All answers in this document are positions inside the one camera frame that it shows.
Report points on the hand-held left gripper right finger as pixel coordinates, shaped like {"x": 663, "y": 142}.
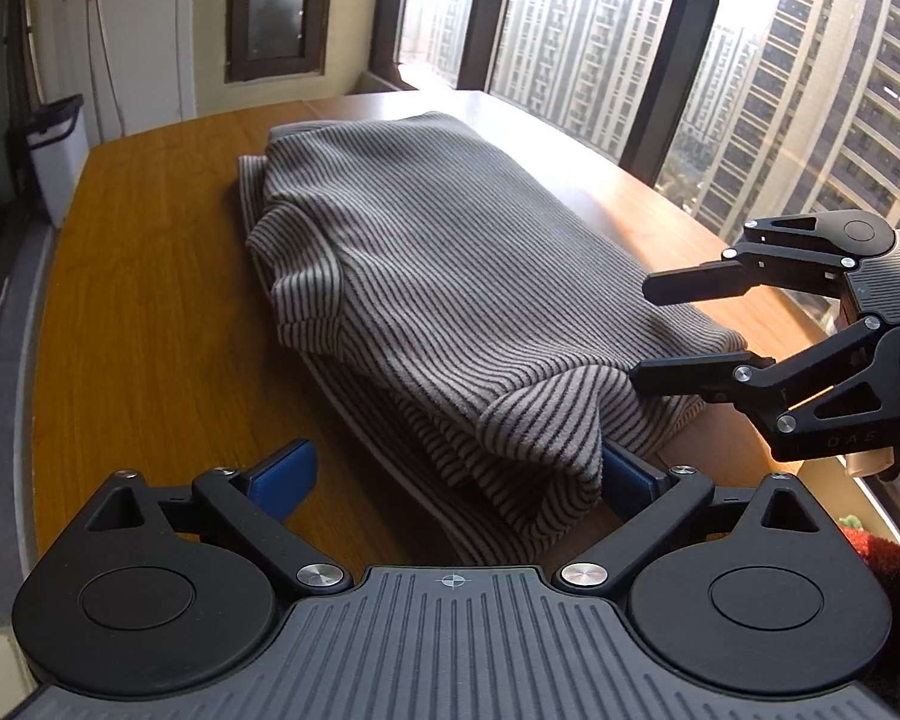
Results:
{"x": 631, "y": 481}

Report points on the dark red fuzzy clothing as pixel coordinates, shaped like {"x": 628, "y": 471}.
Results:
{"x": 889, "y": 570}

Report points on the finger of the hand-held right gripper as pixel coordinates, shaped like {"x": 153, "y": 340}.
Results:
{"x": 690, "y": 375}
{"x": 690, "y": 283}

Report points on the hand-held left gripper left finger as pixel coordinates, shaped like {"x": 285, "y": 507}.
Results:
{"x": 285, "y": 476}

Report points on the apartment buildings outside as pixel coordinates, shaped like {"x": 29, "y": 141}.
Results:
{"x": 592, "y": 30}

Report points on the dark window frame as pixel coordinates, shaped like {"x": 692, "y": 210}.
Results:
{"x": 487, "y": 7}

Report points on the dark framed frosted glass door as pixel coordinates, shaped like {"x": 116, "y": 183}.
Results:
{"x": 277, "y": 7}

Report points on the white bin with black rim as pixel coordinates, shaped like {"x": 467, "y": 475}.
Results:
{"x": 60, "y": 150}

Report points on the thin red pole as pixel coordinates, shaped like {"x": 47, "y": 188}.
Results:
{"x": 105, "y": 60}

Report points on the grey striped garment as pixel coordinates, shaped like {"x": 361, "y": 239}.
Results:
{"x": 435, "y": 277}

